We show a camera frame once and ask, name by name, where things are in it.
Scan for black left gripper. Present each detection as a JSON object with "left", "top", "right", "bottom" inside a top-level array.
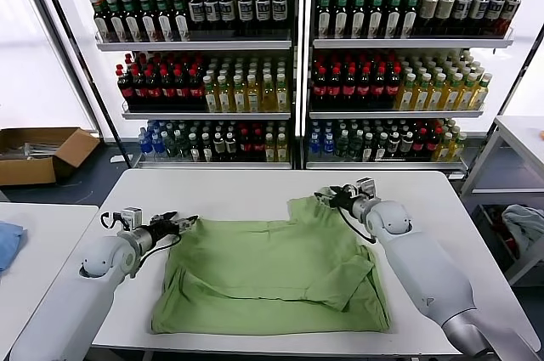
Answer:
[{"left": 144, "top": 210, "right": 200, "bottom": 244}]

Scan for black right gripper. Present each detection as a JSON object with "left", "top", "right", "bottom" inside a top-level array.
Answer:
[{"left": 314, "top": 184, "right": 360, "bottom": 212}]

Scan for green polo shirt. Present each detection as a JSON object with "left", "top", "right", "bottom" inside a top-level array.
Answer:
[{"left": 150, "top": 195, "right": 391, "bottom": 336}]

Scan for small clear green-tint bottle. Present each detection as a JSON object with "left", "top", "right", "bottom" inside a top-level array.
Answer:
[
  {"left": 176, "top": 130, "right": 190, "bottom": 159},
  {"left": 335, "top": 130, "right": 349, "bottom": 161}
]

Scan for small red-cap cola bottle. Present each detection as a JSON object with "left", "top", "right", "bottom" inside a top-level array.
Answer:
[
  {"left": 414, "top": 121, "right": 428, "bottom": 161},
  {"left": 427, "top": 121, "right": 441, "bottom": 161},
  {"left": 251, "top": 123, "right": 264, "bottom": 161},
  {"left": 239, "top": 123, "right": 252, "bottom": 161}
]

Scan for yellow drink bottle white cap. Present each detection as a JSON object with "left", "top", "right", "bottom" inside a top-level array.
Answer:
[
  {"left": 216, "top": 74, "right": 233, "bottom": 113},
  {"left": 456, "top": 72, "right": 479, "bottom": 111},
  {"left": 274, "top": 73, "right": 290, "bottom": 113},
  {"left": 426, "top": 72, "right": 448, "bottom": 111},
  {"left": 259, "top": 73, "right": 275, "bottom": 113},
  {"left": 411, "top": 72, "right": 433, "bottom": 111},
  {"left": 230, "top": 74, "right": 247, "bottom": 113},
  {"left": 469, "top": 72, "right": 494, "bottom": 111},
  {"left": 245, "top": 73, "right": 261, "bottom": 113},
  {"left": 394, "top": 72, "right": 417, "bottom": 111},
  {"left": 441, "top": 72, "right": 463, "bottom": 111},
  {"left": 201, "top": 74, "right": 218, "bottom": 113}
]

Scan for metal rods in box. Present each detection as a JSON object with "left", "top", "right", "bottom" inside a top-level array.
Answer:
[{"left": 0, "top": 140, "right": 59, "bottom": 161}]

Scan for dark storage bin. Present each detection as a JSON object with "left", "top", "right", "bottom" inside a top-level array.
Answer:
[{"left": 473, "top": 203, "right": 522, "bottom": 272}]

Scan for brown cardboard box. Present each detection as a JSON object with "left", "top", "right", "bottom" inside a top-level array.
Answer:
[{"left": 0, "top": 126, "right": 102, "bottom": 186}]

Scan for grey metal shelf rack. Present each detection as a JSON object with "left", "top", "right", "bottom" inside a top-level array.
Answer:
[
  {"left": 303, "top": 0, "right": 518, "bottom": 174},
  {"left": 65, "top": 0, "right": 305, "bottom": 171}
]

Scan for blue folded garment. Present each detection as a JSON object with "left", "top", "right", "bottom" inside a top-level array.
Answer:
[{"left": 0, "top": 220, "right": 29, "bottom": 278}]

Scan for green-cap dark bottle white label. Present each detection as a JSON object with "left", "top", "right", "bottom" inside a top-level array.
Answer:
[
  {"left": 138, "top": 0, "right": 159, "bottom": 42},
  {"left": 349, "top": 0, "right": 368, "bottom": 38},
  {"left": 315, "top": 0, "right": 333, "bottom": 38},
  {"left": 366, "top": 0, "right": 386, "bottom": 38},
  {"left": 92, "top": 0, "right": 111, "bottom": 43},
  {"left": 154, "top": 0, "right": 175, "bottom": 42},
  {"left": 105, "top": 0, "right": 128, "bottom": 43},
  {"left": 384, "top": 0, "right": 403, "bottom": 38},
  {"left": 171, "top": 0, "right": 191, "bottom": 42},
  {"left": 332, "top": 0, "right": 351, "bottom": 38},
  {"left": 121, "top": 0, "right": 144, "bottom": 42},
  {"left": 400, "top": 0, "right": 419, "bottom": 38}
]

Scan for red item in bin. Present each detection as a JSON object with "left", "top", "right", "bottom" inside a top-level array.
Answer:
[{"left": 499, "top": 223, "right": 519, "bottom": 257}]

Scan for white-cap dark bottle navy label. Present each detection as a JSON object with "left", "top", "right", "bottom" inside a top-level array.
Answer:
[
  {"left": 203, "top": 0, "right": 221, "bottom": 31},
  {"left": 453, "top": 0, "right": 473, "bottom": 36},
  {"left": 252, "top": 0, "right": 271, "bottom": 31},
  {"left": 218, "top": 0, "right": 237, "bottom": 31},
  {"left": 187, "top": 0, "right": 205, "bottom": 31},
  {"left": 235, "top": 0, "right": 254, "bottom": 31},
  {"left": 501, "top": 0, "right": 522, "bottom": 36},
  {"left": 269, "top": 0, "right": 288, "bottom": 31},
  {"left": 469, "top": 0, "right": 490, "bottom": 36},
  {"left": 486, "top": 0, "right": 507, "bottom": 36}
]

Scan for grey crumpled cloth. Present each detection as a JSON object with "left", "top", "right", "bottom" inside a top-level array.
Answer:
[{"left": 501, "top": 203, "right": 544, "bottom": 251}]

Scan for white-cap dark bottle beige label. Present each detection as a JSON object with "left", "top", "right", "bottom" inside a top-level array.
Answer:
[
  {"left": 436, "top": 0, "right": 456, "bottom": 36},
  {"left": 418, "top": 0, "right": 439, "bottom": 36}
]

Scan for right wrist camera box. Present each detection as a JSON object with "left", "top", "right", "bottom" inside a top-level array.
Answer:
[{"left": 355, "top": 178, "right": 378, "bottom": 200}]

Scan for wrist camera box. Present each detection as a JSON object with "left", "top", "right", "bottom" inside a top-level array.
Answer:
[
  {"left": 120, "top": 206, "right": 144, "bottom": 230},
  {"left": 355, "top": 178, "right": 378, "bottom": 200}
]

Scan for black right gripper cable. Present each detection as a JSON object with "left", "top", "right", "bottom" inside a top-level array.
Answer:
[{"left": 337, "top": 206, "right": 378, "bottom": 246}]

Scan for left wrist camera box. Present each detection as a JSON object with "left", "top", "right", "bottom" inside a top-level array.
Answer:
[{"left": 120, "top": 206, "right": 144, "bottom": 230}]

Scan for white side table metal frame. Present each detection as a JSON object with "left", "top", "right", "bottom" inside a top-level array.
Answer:
[{"left": 458, "top": 115, "right": 544, "bottom": 287}]

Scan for black window frame pole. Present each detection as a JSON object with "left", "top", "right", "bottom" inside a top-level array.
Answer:
[
  {"left": 19, "top": 0, "right": 133, "bottom": 168},
  {"left": 492, "top": 32, "right": 544, "bottom": 119}
]

